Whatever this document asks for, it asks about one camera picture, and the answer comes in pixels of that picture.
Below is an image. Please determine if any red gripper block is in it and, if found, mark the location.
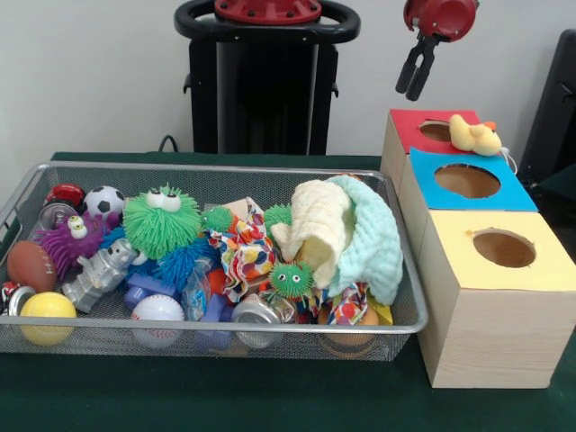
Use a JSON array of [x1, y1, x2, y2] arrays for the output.
[[395, 0, 478, 101]]

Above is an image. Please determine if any yellow duck plush toy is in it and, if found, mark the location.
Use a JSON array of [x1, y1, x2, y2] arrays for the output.
[[448, 113, 518, 175]]

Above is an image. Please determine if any cream waffle cloth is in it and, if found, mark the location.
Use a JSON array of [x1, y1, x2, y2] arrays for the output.
[[271, 179, 357, 290]]

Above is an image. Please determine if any mint waffle cloth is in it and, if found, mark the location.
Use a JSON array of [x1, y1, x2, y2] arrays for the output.
[[326, 175, 405, 304]]

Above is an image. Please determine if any colourful patterned cloth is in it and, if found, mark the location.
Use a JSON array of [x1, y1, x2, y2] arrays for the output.
[[209, 196, 277, 303]]

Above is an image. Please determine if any wooden box with three holes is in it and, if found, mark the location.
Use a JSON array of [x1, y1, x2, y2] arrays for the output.
[[380, 107, 576, 389]]

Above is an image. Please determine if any dark green table cloth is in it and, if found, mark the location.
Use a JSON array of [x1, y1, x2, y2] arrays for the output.
[[0, 151, 576, 432], [537, 164, 576, 194]]

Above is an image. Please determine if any spiky multicolour caterpillar toy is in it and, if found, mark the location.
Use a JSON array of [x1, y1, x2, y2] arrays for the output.
[[268, 260, 314, 301]]

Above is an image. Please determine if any green spiky googly-eyed ball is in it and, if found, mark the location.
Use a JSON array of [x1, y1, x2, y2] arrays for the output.
[[122, 182, 203, 261]]

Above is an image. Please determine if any white baseball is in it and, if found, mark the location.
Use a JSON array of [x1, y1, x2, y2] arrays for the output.
[[131, 295, 185, 350]]

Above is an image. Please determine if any silver toy robot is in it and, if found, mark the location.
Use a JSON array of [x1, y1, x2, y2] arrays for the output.
[[61, 238, 139, 314]]

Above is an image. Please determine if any purple spiky googly-eyed toy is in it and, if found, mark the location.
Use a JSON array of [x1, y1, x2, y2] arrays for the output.
[[34, 212, 121, 280]]

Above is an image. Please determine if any brown toy football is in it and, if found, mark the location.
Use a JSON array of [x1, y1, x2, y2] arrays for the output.
[[5, 240, 59, 293]]

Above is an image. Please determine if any yellow ball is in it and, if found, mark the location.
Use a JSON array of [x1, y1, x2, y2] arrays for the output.
[[19, 291, 77, 347]]

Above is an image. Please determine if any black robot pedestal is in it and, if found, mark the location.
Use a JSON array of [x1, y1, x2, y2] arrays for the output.
[[174, 0, 362, 157]]

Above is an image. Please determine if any black cable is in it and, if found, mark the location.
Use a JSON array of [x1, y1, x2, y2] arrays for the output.
[[158, 133, 182, 154]]

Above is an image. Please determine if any shallow wire mesh bin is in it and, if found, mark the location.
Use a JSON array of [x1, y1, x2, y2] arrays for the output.
[[0, 160, 431, 361]]

